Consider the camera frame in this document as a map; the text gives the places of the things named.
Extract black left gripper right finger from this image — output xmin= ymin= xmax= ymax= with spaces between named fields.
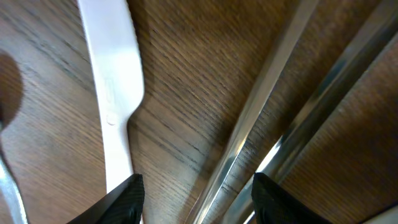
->
xmin=251 ymin=172 xmax=330 ymax=224

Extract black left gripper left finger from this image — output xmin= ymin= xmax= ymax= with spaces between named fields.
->
xmin=68 ymin=174 xmax=145 ymax=224

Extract small steel spoon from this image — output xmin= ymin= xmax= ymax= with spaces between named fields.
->
xmin=0 ymin=102 xmax=29 ymax=224

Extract pink plastic knife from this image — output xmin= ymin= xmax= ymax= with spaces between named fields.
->
xmin=78 ymin=0 xmax=144 ymax=192

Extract steel tongs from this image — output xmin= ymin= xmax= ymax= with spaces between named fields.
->
xmin=185 ymin=0 xmax=398 ymax=224

